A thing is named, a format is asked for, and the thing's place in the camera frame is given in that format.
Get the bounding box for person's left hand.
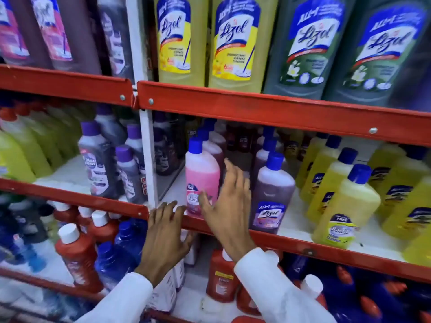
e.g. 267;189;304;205
134;201;197;288

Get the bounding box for person's right hand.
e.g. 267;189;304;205
198;158;258;264

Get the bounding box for pink Bactin bottle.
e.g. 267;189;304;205
185;137;222;219

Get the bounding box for red bottles with white caps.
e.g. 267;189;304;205
53;201;329;317

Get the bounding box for yellow Lizol bottles shelf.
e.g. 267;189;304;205
295;132;431;268

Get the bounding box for grey bottles with purple caps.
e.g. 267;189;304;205
78;103;181;205

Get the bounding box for person's left forearm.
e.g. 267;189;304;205
75;271;154;323

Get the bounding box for person's right forearm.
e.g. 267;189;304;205
234;247;337;323

